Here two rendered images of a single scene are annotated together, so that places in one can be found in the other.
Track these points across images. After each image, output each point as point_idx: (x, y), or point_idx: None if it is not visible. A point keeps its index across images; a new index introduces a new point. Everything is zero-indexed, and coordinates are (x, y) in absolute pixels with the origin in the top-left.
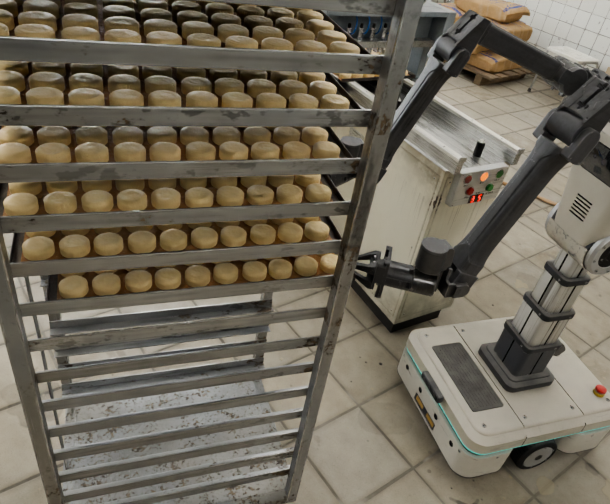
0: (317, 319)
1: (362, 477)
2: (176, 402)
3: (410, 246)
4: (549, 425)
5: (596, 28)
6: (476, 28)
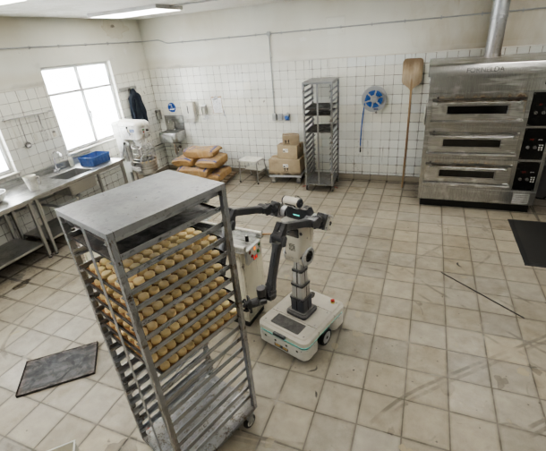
0: (217, 339)
1: (274, 386)
2: (188, 405)
3: (241, 287)
4: (323, 323)
5: (254, 143)
6: (233, 213)
